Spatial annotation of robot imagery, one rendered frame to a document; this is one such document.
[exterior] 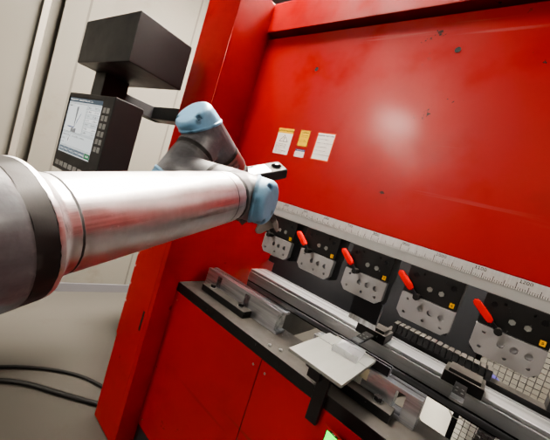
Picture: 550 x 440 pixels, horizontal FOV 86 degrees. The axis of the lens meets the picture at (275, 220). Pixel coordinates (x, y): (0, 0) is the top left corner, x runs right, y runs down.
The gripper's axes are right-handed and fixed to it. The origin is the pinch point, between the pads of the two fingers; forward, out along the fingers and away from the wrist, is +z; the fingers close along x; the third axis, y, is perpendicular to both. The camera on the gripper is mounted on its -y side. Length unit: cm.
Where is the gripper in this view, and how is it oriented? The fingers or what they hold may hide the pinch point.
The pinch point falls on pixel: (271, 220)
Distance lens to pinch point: 78.2
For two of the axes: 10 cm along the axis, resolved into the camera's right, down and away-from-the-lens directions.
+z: 3.4, 5.8, 7.3
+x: 5.2, 5.3, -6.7
